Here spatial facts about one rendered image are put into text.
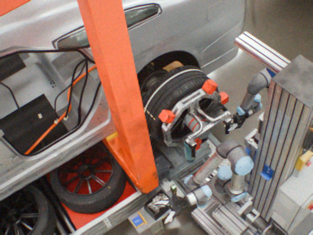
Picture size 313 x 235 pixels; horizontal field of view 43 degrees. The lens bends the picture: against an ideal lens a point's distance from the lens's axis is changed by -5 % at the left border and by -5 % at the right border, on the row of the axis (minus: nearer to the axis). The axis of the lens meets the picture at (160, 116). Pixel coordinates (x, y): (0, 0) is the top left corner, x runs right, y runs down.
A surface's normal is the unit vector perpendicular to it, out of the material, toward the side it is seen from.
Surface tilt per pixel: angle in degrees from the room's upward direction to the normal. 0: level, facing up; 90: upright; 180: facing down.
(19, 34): 34
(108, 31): 90
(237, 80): 0
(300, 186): 0
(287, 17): 0
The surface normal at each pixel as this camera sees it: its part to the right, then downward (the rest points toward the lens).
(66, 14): 0.28, -0.19
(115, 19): 0.57, 0.64
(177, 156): -0.09, -0.58
